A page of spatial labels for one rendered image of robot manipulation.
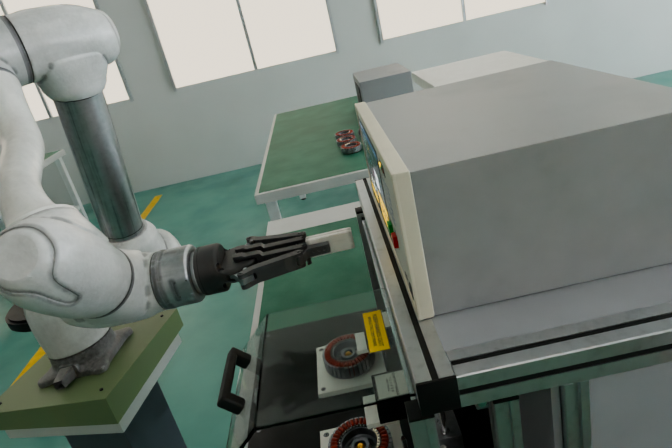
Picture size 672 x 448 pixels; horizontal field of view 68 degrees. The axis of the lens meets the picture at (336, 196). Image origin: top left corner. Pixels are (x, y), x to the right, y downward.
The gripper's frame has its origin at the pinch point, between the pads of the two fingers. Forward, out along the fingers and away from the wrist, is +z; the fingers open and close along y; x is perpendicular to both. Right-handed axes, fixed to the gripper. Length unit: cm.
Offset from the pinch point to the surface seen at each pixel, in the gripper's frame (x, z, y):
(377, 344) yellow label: -11.7, 3.6, 10.8
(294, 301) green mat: -43, -18, -55
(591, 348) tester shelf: -6.9, 26.2, 25.1
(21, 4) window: 91, -263, -467
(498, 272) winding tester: -2.4, 20.5, 14.0
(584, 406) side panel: -14.9, 25.2, 25.2
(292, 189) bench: -45, -21, -154
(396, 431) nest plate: -40.0, 3.2, -0.2
